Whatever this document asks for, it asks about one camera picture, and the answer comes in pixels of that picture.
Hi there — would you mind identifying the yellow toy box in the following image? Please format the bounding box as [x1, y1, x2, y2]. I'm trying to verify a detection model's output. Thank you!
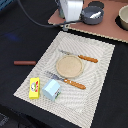
[29, 77, 40, 99]

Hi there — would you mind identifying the light blue milk carton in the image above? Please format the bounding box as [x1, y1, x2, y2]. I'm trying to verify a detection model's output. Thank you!
[42, 79, 61, 101]

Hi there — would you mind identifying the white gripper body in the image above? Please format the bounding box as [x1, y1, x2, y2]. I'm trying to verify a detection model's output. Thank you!
[60, 0, 83, 31]

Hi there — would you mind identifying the fork with wooden handle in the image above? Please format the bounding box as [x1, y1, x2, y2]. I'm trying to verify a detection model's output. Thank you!
[45, 71, 86, 89]

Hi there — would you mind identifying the grey toy frying pan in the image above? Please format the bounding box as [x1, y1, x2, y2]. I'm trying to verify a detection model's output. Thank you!
[81, 6, 104, 25]

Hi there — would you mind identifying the black cable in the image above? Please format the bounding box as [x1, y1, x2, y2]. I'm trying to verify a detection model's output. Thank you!
[16, 0, 83, 29]

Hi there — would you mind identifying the brown toy stove board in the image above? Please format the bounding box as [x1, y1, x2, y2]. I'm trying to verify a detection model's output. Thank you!
[48, 0, 128, 43]

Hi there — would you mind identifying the beige bowl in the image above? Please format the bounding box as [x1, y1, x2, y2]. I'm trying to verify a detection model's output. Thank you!
[119, 5, 128, 30]

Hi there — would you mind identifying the beige woven placemat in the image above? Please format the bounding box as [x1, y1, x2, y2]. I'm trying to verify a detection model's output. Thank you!
[14, 31, 114, 128]

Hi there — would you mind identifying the round wooden plate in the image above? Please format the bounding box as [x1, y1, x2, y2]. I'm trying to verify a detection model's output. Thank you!
[56, 55, 84, 78]

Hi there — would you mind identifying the brown toy sausage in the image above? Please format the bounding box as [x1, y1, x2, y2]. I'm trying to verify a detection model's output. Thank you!
[14, 61, 36, 65]

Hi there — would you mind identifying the knife with wooden handle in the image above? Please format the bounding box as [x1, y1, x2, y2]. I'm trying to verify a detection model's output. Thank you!
[59, 50, 98, 63]

